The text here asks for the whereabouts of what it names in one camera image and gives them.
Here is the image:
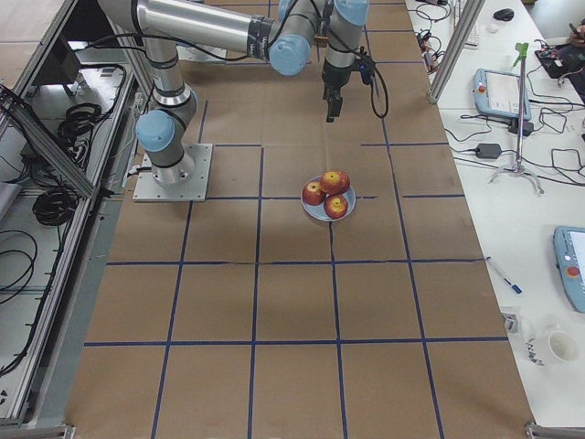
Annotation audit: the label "red apple plate left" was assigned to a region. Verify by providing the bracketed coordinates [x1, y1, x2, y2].
[302, 180, 327, 206]

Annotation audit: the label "light blue plate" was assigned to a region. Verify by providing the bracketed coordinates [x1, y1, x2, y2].
[301, 177, 356, 222]

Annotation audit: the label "black computer mouse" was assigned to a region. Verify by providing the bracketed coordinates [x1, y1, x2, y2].
[493, 8, 515, 22]

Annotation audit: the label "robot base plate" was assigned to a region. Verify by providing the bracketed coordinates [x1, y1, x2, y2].
[176, 44, 227, 62]

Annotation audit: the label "coiled black cables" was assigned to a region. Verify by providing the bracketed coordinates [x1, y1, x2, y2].
[57, 102, 104, 156]

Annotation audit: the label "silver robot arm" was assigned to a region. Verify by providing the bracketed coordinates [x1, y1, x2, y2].
[99, 1, 369, 186]

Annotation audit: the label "red apple plate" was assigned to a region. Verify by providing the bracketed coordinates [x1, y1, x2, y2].
[324, 194, 349, 220]
[302, 180, 327, 206]

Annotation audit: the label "small grey box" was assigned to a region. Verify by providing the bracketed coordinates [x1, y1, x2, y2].
[501, 312, 520, 334]

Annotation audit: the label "blue white pen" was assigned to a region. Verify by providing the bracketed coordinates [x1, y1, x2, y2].
[485, 256, 523, 294]

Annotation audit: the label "red apple plate front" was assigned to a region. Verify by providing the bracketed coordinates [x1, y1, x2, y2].
[324, 194, 349, 220]

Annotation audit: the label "black power adapter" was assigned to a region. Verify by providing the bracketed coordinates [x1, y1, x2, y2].
[473, 143, 502, 160]

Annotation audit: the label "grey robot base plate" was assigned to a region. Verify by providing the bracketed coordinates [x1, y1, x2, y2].
[133, 144, 213, 202]

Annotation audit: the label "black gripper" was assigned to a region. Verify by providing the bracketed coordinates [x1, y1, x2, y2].
[322, 61, 352, 123]

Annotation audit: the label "blue teach pendant far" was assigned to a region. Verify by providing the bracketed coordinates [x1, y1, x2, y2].
[473, 69, 532, 121]

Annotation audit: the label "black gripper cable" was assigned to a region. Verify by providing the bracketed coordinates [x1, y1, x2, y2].
[354, 48, 390, 120]

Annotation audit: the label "aluminium frame post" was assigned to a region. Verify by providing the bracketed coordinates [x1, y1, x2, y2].
[428, 0, 484, 104]

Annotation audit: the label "metal tripod stand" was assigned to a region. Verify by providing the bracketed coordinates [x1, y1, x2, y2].
[489, 42, 545, 195]

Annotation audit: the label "person at desk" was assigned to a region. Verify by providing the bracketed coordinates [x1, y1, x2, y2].
[553, 20, 584, 101]

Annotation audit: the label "blue teach pendant near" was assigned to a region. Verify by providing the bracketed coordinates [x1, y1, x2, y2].
[553, 226, 585, 314]

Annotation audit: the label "red yellow apple carried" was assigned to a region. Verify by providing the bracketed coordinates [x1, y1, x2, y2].
[319, 170, 350, 196]

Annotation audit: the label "blue teach pendant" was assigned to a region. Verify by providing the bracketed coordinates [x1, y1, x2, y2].
[553, 226, 585, 314]
[473, 69, 532, 121]

